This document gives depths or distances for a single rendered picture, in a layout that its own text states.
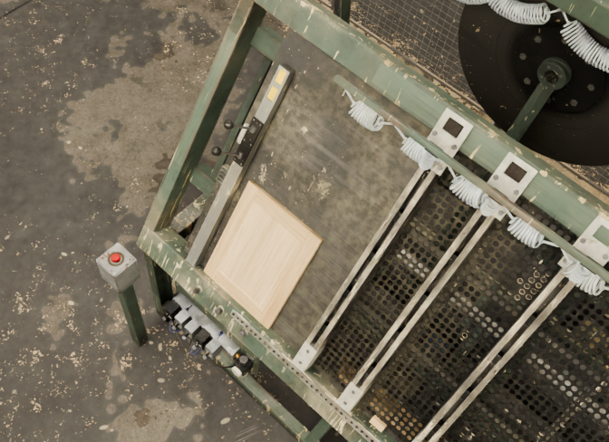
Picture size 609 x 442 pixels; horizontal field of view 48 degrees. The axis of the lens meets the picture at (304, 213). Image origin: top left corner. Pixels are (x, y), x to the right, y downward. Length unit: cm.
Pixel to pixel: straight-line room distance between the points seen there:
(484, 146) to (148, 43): 324
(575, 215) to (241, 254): 130
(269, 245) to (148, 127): 199
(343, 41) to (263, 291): 106
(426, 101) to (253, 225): 90
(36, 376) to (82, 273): 60
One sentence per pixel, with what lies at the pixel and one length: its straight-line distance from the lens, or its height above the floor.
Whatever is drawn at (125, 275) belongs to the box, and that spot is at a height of 87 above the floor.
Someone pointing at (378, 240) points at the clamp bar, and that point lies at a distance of 237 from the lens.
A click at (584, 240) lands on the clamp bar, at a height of 188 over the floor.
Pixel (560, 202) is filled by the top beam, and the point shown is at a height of 191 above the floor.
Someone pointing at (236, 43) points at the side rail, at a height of 168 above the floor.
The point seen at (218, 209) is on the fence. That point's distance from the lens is 275.
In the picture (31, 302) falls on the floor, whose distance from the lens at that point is 398.
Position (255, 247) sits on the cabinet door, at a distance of 273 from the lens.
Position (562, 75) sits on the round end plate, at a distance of 249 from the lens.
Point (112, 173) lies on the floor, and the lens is 431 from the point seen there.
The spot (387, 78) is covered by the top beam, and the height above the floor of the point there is 191.
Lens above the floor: 351
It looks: 58 degrees down
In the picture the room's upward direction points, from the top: 10 degrees clockwise
